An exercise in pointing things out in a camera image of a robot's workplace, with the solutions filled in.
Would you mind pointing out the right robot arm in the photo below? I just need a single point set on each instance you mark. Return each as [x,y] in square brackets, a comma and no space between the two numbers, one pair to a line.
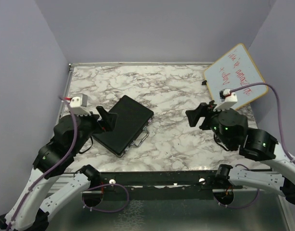
[232,130]

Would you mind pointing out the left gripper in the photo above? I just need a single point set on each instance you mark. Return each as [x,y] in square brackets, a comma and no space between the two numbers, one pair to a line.
[108,123]

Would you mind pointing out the white dry-erase board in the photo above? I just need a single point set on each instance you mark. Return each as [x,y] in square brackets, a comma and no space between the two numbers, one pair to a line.
[235,69]

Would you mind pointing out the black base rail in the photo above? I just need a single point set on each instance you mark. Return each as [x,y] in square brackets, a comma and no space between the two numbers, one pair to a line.
[152,185]

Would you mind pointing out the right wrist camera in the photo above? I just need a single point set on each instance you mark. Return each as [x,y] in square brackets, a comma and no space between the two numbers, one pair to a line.
[228,99]

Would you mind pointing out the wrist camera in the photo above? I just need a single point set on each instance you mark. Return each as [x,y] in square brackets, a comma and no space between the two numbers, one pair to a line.
[228,99]
[78,105]

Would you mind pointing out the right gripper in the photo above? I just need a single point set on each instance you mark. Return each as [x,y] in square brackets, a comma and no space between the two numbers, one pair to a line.
[203,109]

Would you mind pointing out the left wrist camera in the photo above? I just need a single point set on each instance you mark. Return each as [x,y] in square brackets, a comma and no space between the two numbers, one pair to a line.
[78,105]

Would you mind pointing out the black foam-lined poker case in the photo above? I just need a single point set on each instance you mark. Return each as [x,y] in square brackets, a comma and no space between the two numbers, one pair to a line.
[130,129]

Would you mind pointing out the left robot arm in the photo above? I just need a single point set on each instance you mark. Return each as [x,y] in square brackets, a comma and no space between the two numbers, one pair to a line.
[33,210]

